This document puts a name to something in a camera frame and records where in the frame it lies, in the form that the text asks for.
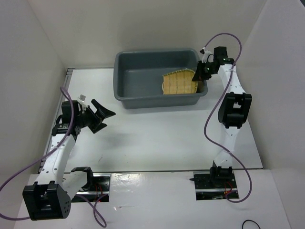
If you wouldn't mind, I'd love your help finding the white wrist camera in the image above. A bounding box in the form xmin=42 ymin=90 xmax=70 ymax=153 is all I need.
xmin=200 ymin=47 xmax=213 ymax=63
xmin=77 ymin=94 xmax=88 ymax=111

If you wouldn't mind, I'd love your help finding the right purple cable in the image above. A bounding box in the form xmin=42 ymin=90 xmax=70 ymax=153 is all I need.
xmin=201 ymin=32 xmax=253 ymax=203

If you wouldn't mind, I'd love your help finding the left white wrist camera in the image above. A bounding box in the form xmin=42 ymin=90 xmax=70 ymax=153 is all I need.
xmin=77 ymin=94 xmax=88 ymax=111

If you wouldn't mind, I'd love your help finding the black cable loop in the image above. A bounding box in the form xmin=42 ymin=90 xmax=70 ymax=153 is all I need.
xmin=242 ymin=219 xmax=261 ymax=229

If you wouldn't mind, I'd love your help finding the grey plastic bin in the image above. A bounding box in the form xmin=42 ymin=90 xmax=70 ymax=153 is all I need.
xmin=113 ymin=48 xmax=208 ymax=109

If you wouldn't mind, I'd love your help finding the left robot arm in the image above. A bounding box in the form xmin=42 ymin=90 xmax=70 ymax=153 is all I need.
xmin=22 ymin=99 xmax=116 ymax=220

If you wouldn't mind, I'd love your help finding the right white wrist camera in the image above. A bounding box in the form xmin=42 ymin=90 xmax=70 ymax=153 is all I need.
xmin=200 ymin=47 xmax=213 ymax=63

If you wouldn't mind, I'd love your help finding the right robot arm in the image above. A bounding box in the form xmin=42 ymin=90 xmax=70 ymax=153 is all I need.
xmin=193 ymin=46 xmax=252 ymax=187

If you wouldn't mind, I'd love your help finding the aluminium table edge rail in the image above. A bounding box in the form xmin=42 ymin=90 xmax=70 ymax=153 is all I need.
xmin=37 ymin=68 xmax=74 ymax=174

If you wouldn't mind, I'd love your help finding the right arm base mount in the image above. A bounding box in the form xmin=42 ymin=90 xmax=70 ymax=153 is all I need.
xmin=189 ymin=171 xmax=239 ymax=200

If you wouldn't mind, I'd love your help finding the woven bamboo basket tray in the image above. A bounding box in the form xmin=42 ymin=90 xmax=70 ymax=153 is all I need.
xmin=163 ymin=69 xmax=198 ymax=95

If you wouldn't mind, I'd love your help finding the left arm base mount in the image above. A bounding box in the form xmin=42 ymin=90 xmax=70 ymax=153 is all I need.
xmin=72 ymin=173 xmax=111 ymax=203

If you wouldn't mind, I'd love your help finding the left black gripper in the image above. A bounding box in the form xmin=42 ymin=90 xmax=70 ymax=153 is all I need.
xmin=75 ymin=99 xmax=115 ymax=134

